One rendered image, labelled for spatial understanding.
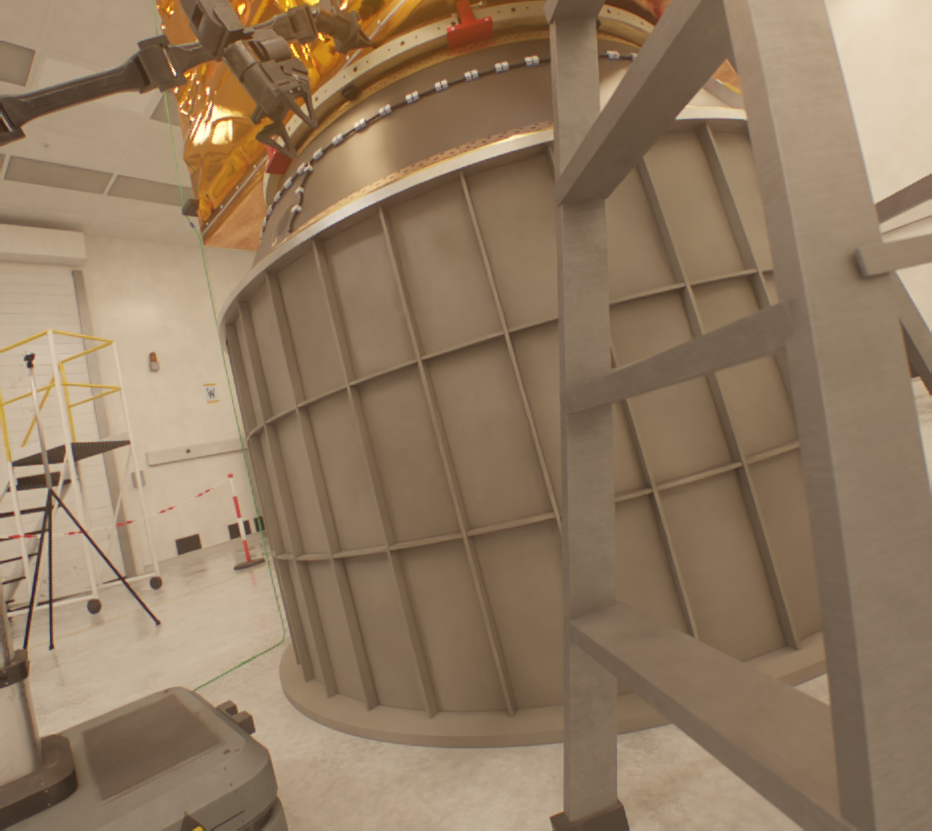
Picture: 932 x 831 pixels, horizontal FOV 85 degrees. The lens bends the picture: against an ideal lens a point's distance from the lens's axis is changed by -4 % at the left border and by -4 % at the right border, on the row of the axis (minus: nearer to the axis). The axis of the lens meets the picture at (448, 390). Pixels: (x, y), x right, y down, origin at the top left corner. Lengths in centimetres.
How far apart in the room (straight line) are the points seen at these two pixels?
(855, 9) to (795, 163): 684
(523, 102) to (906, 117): 569
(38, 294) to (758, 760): 932
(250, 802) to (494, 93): 145
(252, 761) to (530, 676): 59
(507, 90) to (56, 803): 156
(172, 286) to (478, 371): 921
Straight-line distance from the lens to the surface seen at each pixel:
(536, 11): 178
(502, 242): 117
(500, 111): 140
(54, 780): 96
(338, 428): 130
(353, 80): 176
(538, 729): 118
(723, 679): 60
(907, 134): 681
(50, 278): 955
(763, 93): 48
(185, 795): 84
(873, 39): 714
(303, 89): 111
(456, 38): 171
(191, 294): 1021
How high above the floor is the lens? 57
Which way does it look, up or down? 7 degrees up
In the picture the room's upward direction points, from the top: 15 degrees counter-clockwise
